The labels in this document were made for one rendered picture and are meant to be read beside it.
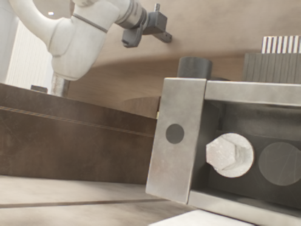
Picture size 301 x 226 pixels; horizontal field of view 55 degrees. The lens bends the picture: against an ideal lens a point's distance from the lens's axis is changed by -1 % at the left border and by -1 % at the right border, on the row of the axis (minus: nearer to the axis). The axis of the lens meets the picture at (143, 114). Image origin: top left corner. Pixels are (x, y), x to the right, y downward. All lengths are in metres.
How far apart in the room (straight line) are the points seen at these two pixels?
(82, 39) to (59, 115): 0.67
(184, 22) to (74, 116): 0.69
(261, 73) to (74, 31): 0.46
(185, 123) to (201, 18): 0.55
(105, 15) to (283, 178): 0.56
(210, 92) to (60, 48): 0.43
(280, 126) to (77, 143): 1.03
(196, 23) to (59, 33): 0.45
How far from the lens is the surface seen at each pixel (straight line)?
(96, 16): 0.78
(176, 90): 0.53
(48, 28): 0.82
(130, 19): 0.85
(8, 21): 4.87
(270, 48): 0.73
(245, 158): 0.54
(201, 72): 0.54
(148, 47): 1.09
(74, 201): 1.06
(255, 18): 0.93
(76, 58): 0.78
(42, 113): 1.36
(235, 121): 0.61
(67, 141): 1.41
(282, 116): 0.60
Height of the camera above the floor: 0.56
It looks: 5 degrees up
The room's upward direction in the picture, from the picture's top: 10 degrees clockwise
